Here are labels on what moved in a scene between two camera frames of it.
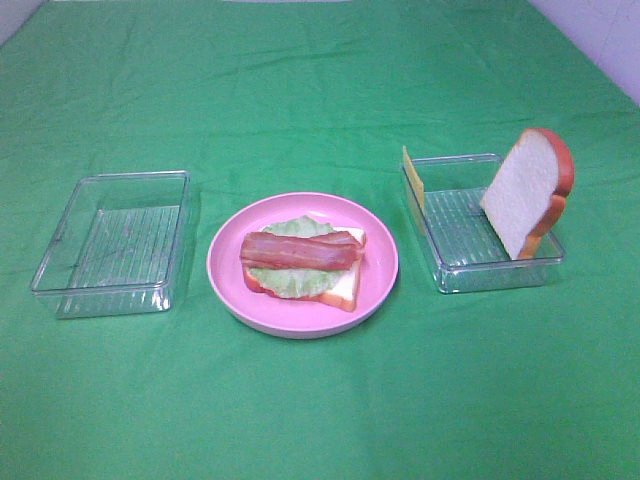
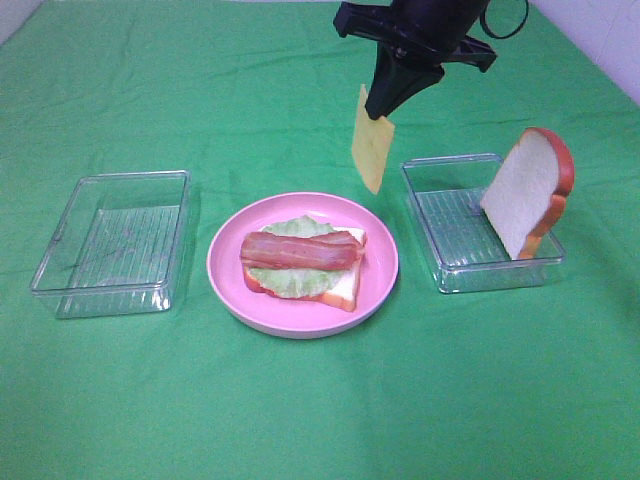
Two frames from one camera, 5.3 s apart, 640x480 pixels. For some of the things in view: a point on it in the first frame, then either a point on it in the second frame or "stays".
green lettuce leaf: [294, 283] stays
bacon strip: [267, 252] stays
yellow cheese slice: [413, 178] -> [371, 142]
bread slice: [343, 296] stays
